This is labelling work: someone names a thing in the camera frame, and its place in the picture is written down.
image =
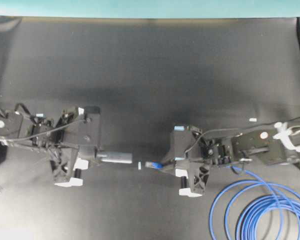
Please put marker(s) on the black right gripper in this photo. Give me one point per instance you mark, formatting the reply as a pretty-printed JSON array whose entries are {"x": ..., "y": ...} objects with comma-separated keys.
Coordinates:
[{"x": 193, "y": 172}]

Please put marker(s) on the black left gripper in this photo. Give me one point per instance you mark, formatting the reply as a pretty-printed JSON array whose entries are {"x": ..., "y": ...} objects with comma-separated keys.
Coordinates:
[{"x": 76, "y": 144}]

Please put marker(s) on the grey network hub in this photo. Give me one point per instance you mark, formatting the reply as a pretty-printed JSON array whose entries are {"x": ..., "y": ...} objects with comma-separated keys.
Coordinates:
[{"x": 115, "y": 157}]

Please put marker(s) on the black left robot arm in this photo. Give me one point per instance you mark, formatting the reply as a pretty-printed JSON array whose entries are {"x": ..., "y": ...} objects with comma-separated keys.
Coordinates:
[{"x": 35, "y": 132}]

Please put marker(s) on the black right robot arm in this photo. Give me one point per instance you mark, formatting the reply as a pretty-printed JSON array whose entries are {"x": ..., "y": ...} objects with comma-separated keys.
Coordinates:
[{"x": 272, "y": 143}]

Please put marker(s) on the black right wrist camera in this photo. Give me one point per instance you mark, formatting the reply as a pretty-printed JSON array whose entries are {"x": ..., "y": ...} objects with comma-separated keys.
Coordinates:
[{"x": 183, "y": 137}]

